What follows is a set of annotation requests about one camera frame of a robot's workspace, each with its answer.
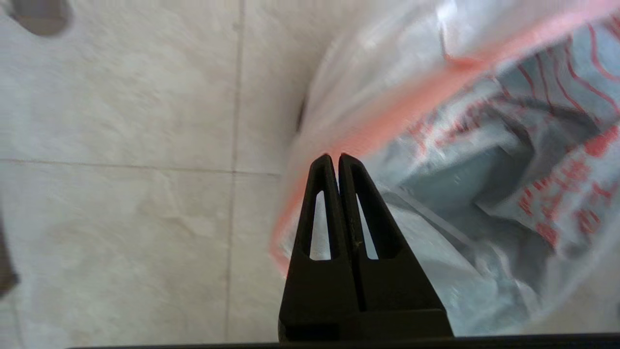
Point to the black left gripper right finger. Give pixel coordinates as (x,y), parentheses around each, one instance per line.
(402,300)

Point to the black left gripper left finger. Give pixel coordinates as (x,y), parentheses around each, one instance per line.
(315,300)

